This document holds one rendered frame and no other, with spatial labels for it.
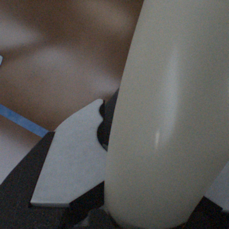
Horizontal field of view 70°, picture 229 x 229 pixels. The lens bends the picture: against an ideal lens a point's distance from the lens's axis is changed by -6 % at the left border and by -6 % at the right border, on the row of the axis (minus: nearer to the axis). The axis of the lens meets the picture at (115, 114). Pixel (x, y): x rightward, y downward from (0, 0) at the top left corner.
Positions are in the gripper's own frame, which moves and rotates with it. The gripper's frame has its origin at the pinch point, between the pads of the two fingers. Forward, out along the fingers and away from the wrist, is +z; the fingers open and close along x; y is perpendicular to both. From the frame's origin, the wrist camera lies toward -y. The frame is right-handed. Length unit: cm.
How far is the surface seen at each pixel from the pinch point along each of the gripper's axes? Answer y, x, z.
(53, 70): 27, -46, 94
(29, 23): -1, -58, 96
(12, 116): 65, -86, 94
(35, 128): 74, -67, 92
